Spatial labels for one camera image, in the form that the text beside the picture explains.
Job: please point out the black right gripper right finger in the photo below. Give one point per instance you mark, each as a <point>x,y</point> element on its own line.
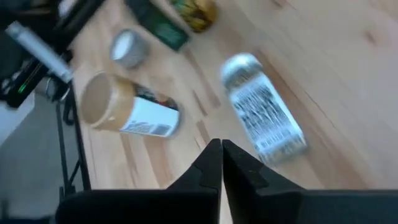
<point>280,205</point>

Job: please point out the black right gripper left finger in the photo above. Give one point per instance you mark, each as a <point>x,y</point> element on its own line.
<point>186,205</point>

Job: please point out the white-lid spice jar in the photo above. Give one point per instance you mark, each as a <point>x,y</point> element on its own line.
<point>264,115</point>

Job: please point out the tan-lid spice jar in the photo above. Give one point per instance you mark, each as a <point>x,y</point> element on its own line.
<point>102,99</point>

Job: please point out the dark green spice tin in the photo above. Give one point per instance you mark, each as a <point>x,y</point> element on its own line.
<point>161,28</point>

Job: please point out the yellow-lid spice jar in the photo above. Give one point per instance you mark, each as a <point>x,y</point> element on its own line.
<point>196,14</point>

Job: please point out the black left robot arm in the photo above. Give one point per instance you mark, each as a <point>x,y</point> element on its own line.
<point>12,53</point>

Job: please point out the small round silver tin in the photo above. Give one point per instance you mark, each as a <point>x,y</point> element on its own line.
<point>127,49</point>

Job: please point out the silver metal bar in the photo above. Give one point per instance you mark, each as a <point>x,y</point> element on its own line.
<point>40,51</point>

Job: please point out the black metal rig frame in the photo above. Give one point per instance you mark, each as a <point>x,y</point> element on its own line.
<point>79,18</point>

